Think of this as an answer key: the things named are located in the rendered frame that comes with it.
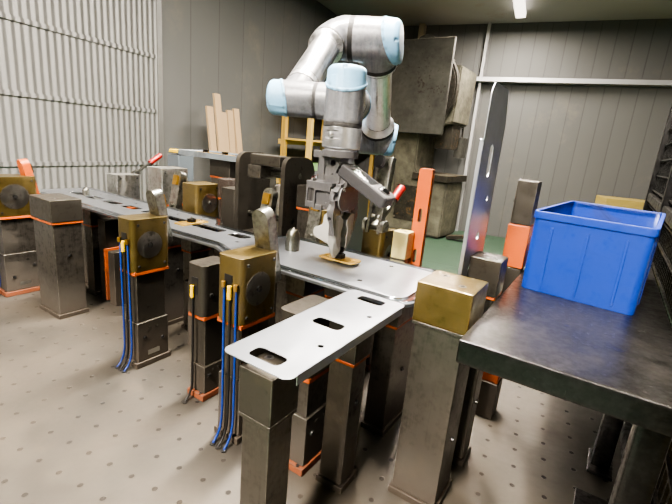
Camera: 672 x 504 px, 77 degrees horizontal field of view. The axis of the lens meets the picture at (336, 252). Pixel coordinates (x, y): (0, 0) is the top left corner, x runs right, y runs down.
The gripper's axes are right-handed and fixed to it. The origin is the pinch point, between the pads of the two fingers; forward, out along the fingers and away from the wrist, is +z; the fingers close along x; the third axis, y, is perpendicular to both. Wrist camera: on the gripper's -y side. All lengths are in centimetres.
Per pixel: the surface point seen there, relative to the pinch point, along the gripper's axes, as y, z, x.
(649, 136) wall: -71, -64, -653
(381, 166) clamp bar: -0.8, -17.2, -12.5
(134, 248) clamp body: 37.8, 3.9, 21.3
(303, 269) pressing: 1.8, 2.2, 9.7
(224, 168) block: 67, -9, -30
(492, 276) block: -30.8, -3.3, 3.8
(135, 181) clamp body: 102, -1, -19
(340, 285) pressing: -7.6, 2.5, 11.4
